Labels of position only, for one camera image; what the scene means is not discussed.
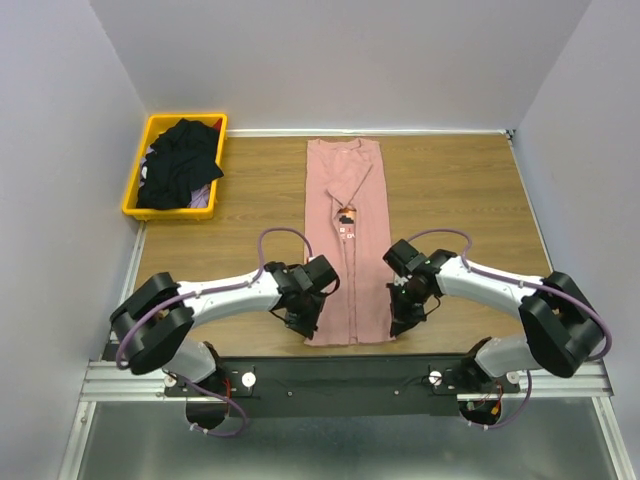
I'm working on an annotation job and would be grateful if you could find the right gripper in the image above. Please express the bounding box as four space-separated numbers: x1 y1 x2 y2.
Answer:
385 280 431 337

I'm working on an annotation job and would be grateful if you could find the pink t shirt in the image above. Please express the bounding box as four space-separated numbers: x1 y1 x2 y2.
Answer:
304 138 393 347

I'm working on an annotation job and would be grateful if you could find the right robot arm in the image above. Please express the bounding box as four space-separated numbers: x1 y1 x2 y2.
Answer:
383 240 611 392

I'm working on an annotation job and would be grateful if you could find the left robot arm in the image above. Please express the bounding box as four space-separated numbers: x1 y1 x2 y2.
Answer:
110 256 340 395

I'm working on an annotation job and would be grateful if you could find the lavender t shirt in bin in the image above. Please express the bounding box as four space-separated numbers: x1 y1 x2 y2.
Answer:
188 183 215 209

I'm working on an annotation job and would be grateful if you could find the black t shirt in bin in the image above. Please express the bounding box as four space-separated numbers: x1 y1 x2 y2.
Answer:
136 119 224 210

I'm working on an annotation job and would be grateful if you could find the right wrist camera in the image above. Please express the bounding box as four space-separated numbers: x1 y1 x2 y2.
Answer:
383 239 428 278

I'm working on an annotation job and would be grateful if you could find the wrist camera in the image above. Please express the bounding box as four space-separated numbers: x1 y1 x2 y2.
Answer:
293 255 340 297
383 239 428 278

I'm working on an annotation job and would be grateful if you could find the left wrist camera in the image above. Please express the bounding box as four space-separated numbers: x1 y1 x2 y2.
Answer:
293 255 340 297

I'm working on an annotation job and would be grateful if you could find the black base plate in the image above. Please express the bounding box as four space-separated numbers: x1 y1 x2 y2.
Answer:
164 355 521 420

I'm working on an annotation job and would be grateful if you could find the aluminium frame rail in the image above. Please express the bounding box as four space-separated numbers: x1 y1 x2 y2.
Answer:
55 219 181 480

